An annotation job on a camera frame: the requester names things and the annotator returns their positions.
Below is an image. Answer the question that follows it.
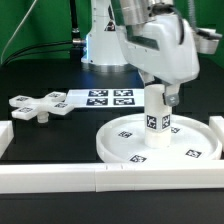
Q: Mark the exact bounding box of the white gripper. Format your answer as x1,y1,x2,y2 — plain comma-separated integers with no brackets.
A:
116,15,200,107

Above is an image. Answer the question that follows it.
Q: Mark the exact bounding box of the white round table top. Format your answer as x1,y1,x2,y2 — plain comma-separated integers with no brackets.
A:
96,113,222,164

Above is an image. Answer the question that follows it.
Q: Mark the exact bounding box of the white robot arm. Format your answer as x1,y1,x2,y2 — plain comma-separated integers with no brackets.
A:
81,0,199,106

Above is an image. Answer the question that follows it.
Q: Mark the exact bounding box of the white marker sheet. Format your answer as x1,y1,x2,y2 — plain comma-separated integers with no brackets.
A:
65,89,144,108

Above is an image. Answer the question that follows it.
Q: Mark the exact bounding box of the white front fence bar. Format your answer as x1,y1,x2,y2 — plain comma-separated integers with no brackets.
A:
0,160,224,194

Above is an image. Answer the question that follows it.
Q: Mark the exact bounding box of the white cross-shaped table base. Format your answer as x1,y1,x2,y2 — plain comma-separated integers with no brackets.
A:
9,92,74,123

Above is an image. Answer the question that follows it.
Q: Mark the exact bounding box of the white left fence block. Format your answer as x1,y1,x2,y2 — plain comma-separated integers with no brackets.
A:
0,121,14,158

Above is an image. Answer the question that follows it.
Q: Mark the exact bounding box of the black cable pair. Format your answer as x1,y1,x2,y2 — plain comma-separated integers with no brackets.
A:
2,40,75,66

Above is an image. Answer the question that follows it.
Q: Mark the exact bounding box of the grey thin cable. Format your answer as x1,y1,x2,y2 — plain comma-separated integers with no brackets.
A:
0,0,39,65

